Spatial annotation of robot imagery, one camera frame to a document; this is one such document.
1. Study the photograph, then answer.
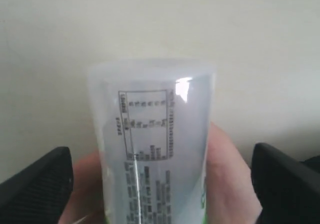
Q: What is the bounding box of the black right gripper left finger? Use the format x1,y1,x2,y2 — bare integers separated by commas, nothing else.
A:
0,147,74,224

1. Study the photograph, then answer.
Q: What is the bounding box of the person's open bare hand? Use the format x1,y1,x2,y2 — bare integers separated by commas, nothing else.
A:
57,122,264,224

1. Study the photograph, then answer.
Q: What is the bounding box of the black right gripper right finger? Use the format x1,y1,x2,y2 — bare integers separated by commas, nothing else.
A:
251,143,320,224

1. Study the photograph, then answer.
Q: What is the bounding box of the clear bottle green white label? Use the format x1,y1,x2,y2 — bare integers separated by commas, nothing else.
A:
88,58,216,224

